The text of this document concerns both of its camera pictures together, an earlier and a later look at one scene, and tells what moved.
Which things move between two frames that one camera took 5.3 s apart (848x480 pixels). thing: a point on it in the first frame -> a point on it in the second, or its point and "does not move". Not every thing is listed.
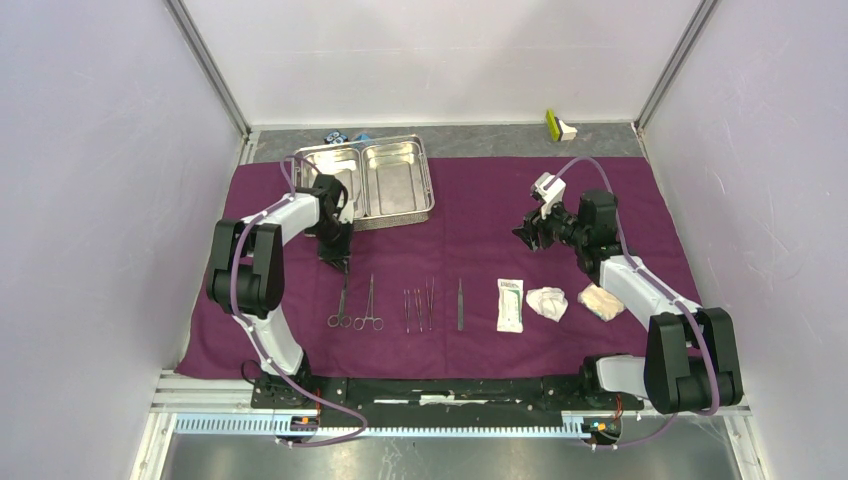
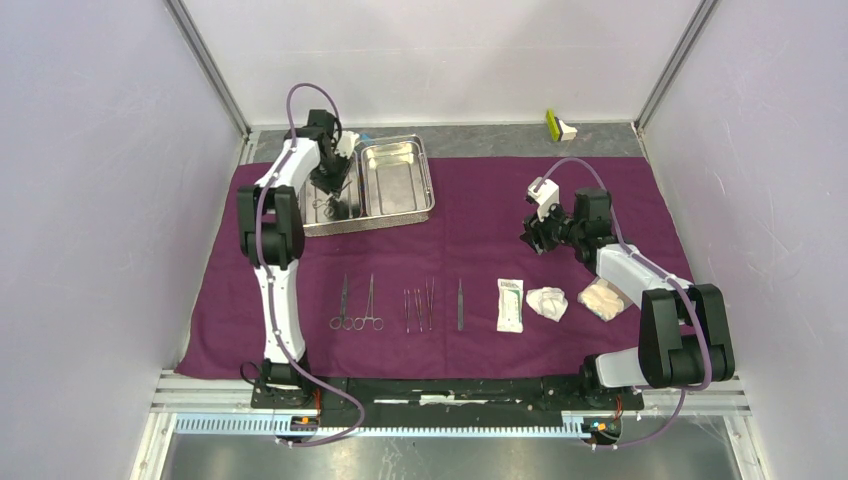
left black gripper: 338,258 -> 334,184
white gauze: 548,302 does not move
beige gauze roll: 602,302 does not move
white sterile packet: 510,305 does not move
